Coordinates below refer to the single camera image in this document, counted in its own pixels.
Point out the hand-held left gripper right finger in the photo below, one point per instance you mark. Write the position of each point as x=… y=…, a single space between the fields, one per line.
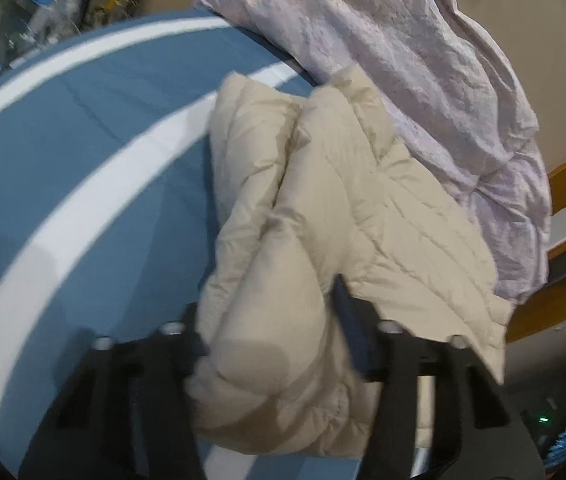
x=358 y=332

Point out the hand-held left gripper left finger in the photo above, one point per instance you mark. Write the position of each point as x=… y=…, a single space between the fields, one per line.
x=178 y=347

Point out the beige puffer jacket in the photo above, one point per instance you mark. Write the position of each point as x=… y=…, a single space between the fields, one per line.
x=338 y=210

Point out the black device green light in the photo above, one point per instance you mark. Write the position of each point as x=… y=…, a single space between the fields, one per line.
x=543 y=420

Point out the blue white striped bed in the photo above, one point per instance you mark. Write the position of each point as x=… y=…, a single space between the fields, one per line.
x=88 y=160

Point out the pink crumpled duvet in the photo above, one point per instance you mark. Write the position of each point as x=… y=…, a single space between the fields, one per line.
x=388 y=45

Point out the side table clutter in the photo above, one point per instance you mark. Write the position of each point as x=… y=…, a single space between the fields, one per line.
x=48 y=20

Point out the wooden wall trim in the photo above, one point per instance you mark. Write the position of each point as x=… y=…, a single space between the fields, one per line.
x=563 y=305

